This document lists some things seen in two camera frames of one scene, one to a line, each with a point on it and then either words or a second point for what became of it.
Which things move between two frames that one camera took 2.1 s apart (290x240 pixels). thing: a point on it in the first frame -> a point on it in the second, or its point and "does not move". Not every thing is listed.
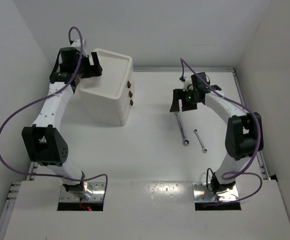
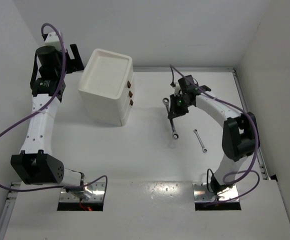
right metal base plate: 201,193 does not move
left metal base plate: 97,189 does not move
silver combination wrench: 204,150 does not move
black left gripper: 92,70 -> 74,65
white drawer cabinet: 108,98 does not move
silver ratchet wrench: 185,141 -> 175,135
